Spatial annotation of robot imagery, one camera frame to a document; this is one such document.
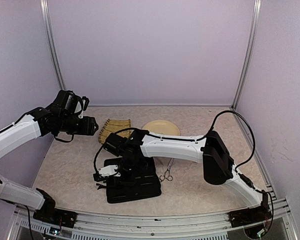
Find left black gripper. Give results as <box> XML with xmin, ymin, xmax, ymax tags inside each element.
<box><xmin>59</xmin><ymin>114</ymin><xmax>99</xmax><ymax>135</ymax></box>

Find black zip tool case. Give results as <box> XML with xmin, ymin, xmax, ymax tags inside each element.
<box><xmin>105</xmin><ymin>157</ymin><xmax>162</xmax><ymax>204</ymax></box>

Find straight silver scissors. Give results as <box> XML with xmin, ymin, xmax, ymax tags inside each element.
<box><xmin>159</xmin><ymin>158</ymin><xmax>174</xmax><ymax>182</ymax></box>

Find long black hair clip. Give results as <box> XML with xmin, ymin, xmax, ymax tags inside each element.
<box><xmin>96</xmin><ymin>183</ymin><xmax>107</xmax><ymax>190</ymax></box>

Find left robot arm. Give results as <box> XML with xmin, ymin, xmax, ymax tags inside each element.
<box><xmin>0</xmin><ymin>90</ymin><xmax>99</xmax><ymax>223</ymax></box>

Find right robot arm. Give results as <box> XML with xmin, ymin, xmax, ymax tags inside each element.
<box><xmin>98</xmin><ymin>125</ymin><xmax>274</xmax><ymax>222</ymax></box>

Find woven bamboo tray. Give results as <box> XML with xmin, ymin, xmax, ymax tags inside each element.
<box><xmin>98</xmin><ymin>119</ymin><xmax>131</xmax><ymax>144</ymax></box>

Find cream round plate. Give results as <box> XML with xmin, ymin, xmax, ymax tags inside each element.
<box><xmin>142</xmin><ymin>119</ymin><xmax>180</xmax><ymax>136</ymax></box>

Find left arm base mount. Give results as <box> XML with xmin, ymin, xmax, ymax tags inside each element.
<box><xmin>33</xmin><ymin>208</ymin><xmax>78</xmax><ymax>229</ymax></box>

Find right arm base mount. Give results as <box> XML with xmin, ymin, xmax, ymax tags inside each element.
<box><xmin>228</xmin><ymin>207</ymin><xmax>272</xmax><ymax>228</ymax></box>

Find aluminium front rail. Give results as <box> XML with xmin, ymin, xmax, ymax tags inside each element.
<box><xmin>7</xmin><ymin>199</ymin><xmax>298</xmax><ymax>240</ymax></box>

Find left aluminium frame post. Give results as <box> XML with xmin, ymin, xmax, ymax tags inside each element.
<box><xmin>40</xmin><ymin>0</ymin><xmax>66</xmax><ymax>90</ymax></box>

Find aluminium frame post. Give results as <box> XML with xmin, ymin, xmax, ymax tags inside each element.
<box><xmin>231</xmin><ymin>0</ymin><xmax>262</xmax><ymax>110</ymax></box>
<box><xmin>40</xmin><ymin>0</ymin><xmax>66</xmax><ymax>90</ymax></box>

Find right aluminium frame post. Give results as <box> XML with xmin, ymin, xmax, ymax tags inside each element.
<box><xmin>231</xmin><ymin>0</ymin><xmax>262</xmax><ymax>110</ymax></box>

